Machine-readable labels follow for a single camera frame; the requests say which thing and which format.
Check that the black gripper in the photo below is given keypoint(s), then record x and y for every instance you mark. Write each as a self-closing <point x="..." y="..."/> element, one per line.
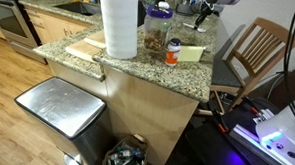
<point x="206" y="9"/>

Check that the white plastic spoon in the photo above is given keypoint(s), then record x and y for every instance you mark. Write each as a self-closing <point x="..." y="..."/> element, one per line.
<point x="191" y="26"/>

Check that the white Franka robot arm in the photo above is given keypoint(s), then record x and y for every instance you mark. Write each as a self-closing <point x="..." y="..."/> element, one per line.
<point x="285" y="132"/>

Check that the yellow green sponge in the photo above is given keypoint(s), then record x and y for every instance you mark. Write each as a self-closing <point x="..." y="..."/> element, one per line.
<point x="190" y="54"/>

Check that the orange supplement bottle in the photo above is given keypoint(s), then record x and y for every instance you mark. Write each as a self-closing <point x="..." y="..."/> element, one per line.
<point x="172" y="53"/>

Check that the clear jar purple lid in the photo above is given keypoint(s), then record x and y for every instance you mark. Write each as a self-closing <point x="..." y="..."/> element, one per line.
<point x="157" y="29"/>

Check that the wooden chair grey seat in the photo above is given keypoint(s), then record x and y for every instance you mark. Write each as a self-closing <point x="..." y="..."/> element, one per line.
<point x="255" y="53"/>

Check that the white paper towel roll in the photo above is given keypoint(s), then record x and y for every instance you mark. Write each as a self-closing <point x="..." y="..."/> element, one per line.
<point x="120" y="24"/>

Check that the black orange bar clamp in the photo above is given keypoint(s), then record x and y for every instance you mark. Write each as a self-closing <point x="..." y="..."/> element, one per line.
<point x="253" y="108"/>
<point x="221" y="120"/>

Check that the wooden counter base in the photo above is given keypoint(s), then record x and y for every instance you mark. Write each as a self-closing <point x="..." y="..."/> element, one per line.
<point x="146" y="115"/>

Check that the kitchen sink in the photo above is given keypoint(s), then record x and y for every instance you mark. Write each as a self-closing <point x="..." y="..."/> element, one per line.
<point x="79" y="7"/>

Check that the wooden cutting board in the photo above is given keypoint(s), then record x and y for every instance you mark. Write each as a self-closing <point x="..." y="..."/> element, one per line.
<point x="80" y="51"/>

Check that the aluminium robot mounting plate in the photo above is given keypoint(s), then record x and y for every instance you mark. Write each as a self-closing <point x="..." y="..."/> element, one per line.
<point x="252" y="137"/>

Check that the black robot cart top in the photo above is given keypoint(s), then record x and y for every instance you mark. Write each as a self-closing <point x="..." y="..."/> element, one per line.
<point x="218" y="149"/>

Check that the wooden drawer cabinet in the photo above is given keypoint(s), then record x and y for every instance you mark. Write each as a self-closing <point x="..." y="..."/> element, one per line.
<point x="53" y="26"/>

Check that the paper bag with recyclables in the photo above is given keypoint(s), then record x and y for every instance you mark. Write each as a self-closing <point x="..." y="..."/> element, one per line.
<point x="126" y="155"/>

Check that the stainless steel trash can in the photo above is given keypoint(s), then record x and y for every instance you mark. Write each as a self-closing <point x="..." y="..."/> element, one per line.
<point x="63" y="109"/>

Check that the stainless steel oven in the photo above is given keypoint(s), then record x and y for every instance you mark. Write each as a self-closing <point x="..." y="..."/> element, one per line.
<point x="13" y="23"/>

